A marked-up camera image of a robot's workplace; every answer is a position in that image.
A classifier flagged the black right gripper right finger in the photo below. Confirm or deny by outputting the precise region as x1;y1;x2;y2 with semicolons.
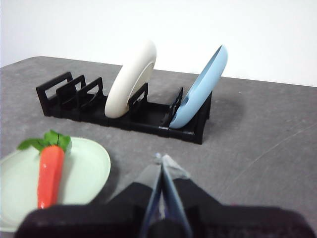
158;154;317;238

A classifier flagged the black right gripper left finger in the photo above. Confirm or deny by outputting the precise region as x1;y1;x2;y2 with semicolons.
14;153;163;238

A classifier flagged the green plate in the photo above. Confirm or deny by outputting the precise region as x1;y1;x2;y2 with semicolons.
0;137;111;233

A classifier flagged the orange carrot with green leaves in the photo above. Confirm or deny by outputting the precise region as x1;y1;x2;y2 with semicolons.
16;129;72;209

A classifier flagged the black plate rack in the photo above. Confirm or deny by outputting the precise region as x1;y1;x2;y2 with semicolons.
36;71;213;145

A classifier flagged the blue plate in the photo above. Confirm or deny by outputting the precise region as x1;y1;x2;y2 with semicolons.
169;44;229;129

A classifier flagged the cream plate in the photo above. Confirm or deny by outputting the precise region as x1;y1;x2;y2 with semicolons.
104;39;158;119

